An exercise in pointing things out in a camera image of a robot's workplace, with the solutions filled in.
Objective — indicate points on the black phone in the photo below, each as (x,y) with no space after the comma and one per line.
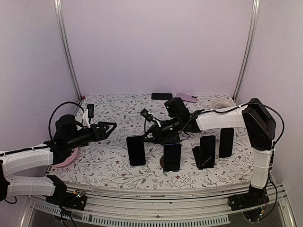
(161,96)
(207,142)
(172,157)
(226,142)

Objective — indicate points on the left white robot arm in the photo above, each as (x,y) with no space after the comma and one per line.
(12,163)

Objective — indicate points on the aluminium frame post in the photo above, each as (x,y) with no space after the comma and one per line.
(247,49)
(66,49)

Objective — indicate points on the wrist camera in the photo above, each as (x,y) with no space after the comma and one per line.
(148,116)
(88,115)

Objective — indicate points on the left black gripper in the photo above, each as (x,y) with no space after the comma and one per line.
(102,134)

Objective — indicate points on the pink bowl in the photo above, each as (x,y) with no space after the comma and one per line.
(69,159)

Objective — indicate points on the black stand wooden base front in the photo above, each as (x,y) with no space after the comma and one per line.
(162,166)

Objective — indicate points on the black folding phone stand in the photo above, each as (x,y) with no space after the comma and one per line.
(197,158)

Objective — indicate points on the floral table mat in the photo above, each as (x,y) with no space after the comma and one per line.
(106,163)

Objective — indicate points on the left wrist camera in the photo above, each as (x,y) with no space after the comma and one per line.
(88,115)

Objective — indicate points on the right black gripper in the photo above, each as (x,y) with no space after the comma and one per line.
(158,135)

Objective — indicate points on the white patterned plate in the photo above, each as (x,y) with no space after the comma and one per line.
(220,104)

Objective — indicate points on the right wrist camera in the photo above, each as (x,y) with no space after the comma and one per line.
(148,116)

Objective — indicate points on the left aluminium frame post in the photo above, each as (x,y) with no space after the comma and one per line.
(66,49)

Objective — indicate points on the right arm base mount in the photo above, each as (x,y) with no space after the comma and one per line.
(254,197)

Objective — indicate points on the black phone front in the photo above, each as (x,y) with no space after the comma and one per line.
(207,142)

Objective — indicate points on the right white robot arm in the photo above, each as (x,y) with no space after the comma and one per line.
(253,117)

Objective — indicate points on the front aluminium rail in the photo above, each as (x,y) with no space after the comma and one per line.
(112,207)

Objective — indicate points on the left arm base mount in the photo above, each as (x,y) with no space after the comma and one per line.
(61,197)

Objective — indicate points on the purple phone at back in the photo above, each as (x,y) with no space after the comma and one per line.
(187,98)

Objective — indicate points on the right aluminium frame post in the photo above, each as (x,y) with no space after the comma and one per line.
(247,49)

